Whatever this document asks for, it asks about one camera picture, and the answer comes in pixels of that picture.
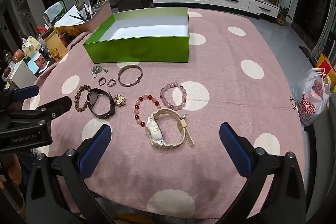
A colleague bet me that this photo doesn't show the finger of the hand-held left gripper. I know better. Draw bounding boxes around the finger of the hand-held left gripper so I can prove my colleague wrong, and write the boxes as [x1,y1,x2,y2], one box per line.
[0,85,40,110]
[8,96,72,123]

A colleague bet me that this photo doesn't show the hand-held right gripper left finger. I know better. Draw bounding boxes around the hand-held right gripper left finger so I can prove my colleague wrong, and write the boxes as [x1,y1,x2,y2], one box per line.
[25,124,116,224]

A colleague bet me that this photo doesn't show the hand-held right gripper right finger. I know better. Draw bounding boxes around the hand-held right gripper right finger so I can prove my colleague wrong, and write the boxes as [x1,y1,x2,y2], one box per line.
[218,122,307,224]

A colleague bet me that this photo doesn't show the brown bead bracelet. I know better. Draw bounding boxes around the brown bead bracelet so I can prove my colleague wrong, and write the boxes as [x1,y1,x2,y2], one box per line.
[75,85,92,113]

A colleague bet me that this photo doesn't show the dark wrist watch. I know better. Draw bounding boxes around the dark wrist watch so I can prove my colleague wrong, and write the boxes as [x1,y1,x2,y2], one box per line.
[87,88,116,119]

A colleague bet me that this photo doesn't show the gold flower brooch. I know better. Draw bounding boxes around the gold flower brooch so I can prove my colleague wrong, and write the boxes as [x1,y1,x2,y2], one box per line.
[114,94,126,107]

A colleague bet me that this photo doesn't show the red and pink bead bracelet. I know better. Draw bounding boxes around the red and pink bead bracelet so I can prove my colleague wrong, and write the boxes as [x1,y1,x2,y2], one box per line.
[134,94,160,127]

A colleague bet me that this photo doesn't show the cream wrist watch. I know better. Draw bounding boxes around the cream wrist watch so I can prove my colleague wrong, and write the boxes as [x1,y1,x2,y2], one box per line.
[146,106,195,149]

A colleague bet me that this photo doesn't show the metal bangle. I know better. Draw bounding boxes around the metal bangle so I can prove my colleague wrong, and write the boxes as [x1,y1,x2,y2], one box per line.
[118,65,143,87]

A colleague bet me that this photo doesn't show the pale purple bead bracelet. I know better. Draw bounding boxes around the pale purple bead bracelet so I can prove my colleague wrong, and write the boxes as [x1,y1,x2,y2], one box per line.
[160,83,187,111]

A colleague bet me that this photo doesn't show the green cardboard box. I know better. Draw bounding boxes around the green cardboard box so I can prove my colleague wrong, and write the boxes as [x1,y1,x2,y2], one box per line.
[83,7,190,64]

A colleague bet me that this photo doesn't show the white box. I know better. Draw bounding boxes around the white box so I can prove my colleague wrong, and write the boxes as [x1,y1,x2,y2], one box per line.
[10,59,38,89]

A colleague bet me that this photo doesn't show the pink polka dot blanket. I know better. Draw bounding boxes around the pink polka dot blanket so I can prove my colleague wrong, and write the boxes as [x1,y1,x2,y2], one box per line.
[29,7,306,219]

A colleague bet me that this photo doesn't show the yellow bear bag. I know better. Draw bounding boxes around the yellow bear bag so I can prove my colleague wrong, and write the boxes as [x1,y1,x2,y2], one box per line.
[42,28,68,62]

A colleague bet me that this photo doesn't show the yellow snack bag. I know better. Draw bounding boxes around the yellow snack bag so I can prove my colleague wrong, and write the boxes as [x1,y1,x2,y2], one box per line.
[54,25,82,38]

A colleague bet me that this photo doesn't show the white papers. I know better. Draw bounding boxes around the white papers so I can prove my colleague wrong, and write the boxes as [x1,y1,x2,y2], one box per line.
[43,0,88,28]

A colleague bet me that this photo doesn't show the white plastic shopping bag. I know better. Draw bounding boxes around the white plastic shopping bag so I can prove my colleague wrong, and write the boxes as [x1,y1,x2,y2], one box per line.
[291,67,332,128]

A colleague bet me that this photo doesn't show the pink pen holder box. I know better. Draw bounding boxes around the pink pen holder box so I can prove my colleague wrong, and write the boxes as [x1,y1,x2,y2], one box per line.
[76,0,113,33]

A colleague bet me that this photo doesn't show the yellow and red bag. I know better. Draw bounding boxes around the yellow and red bag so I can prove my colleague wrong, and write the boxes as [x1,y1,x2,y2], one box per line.
[314,53,336,79]

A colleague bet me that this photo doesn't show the small potted plant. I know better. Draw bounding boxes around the small potted plant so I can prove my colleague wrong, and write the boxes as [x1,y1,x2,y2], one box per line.
[275,6,293,26]

